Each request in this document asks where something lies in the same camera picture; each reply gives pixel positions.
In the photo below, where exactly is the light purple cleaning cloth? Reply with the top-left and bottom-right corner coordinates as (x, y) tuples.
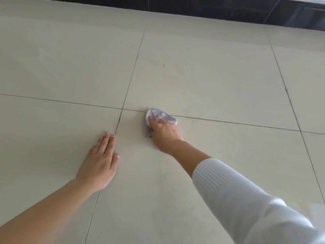
(144, 108), (178, 139)

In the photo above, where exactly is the person's right forearm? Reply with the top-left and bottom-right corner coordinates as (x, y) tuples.
(166, 140), (325, 244)

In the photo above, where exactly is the person's left hand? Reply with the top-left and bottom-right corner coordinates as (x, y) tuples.
(75, 131), (120, 192)

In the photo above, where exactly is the white knit sweater sleeve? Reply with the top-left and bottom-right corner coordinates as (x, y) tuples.
(192, 157), (325, 244)

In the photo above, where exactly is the person's left forearm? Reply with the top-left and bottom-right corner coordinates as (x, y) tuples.
(0, 178), (100, 244)

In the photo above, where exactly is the black baseboard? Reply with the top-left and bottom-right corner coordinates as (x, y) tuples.
(38, 0), (325, 31)

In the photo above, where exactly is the person's right hand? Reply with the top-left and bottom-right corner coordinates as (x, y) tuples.
(148, 116), (184, 154)

